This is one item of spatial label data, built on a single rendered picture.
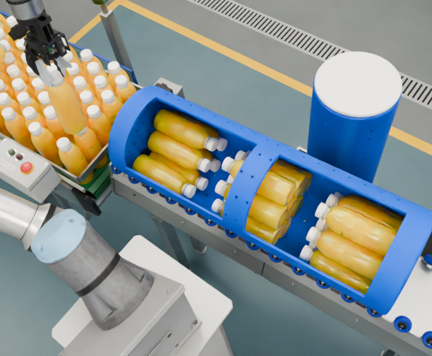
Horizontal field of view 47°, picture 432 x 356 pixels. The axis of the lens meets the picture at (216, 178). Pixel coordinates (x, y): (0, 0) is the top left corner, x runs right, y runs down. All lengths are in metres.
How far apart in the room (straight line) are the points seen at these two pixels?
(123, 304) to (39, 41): 0.66
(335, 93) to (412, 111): 1.40
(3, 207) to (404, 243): 0.88
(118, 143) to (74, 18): 2.44
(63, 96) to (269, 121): 1.68
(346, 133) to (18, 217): 1.05
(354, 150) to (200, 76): 1.59
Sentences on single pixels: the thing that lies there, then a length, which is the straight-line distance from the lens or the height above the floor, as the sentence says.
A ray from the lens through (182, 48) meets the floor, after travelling 3.35.
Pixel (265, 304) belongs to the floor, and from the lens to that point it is 2.40.
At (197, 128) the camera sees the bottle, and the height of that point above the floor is 1.15.
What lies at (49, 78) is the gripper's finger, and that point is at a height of 1.40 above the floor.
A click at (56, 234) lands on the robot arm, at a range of 1.01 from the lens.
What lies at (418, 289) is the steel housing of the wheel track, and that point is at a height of 0.93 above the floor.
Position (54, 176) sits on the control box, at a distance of 1.62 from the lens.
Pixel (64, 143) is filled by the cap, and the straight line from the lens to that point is 1.60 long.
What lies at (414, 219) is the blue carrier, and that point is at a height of 1.23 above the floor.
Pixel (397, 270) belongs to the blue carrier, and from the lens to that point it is 1.20.
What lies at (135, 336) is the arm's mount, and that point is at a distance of 0.94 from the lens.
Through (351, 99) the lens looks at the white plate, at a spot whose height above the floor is 1.04.
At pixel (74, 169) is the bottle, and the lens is 1.66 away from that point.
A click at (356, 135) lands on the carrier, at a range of 1.69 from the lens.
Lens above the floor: 2.30
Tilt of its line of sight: 59 degrees down
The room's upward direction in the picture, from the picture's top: 12 degrees counter-clockwise
